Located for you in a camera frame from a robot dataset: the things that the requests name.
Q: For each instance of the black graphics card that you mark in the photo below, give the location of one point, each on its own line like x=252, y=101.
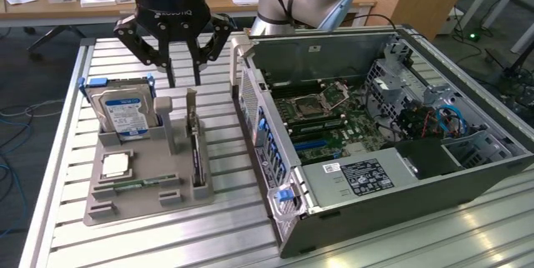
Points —
x=196, y=152

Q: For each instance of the black chair base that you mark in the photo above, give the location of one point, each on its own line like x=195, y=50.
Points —
x=45, y=38

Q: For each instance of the hard disk with blue caddy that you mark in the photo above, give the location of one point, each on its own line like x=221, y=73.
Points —
x=124, y=112

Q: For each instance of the white card with red print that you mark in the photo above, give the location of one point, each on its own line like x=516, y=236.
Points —
x=20, y=0

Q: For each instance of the silver CPU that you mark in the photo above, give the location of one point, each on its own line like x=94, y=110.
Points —
x=116, y=165

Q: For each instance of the blue expansion slot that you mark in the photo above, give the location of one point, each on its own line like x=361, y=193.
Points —
x=309, y=145

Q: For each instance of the green motherboard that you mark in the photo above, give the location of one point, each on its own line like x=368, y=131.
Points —
x=357, y=130

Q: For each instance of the green RAM stick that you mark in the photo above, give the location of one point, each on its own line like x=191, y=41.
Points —
x=137, y=183

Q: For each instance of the grey parts rack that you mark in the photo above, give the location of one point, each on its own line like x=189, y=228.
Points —
x=149, y=205

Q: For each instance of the blue case latch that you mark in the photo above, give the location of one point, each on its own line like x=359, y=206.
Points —
x=283, y=194

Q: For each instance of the grey power supply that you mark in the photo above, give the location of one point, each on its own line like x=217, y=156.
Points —
x=357, y=180

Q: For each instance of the device with green light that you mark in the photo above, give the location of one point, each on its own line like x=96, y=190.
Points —
x=472, y=36

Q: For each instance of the dark grey PC case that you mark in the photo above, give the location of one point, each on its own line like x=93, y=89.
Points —
x=375, y=211

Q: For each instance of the metal disk bay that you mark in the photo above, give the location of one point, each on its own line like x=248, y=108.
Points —
x=479, y=152

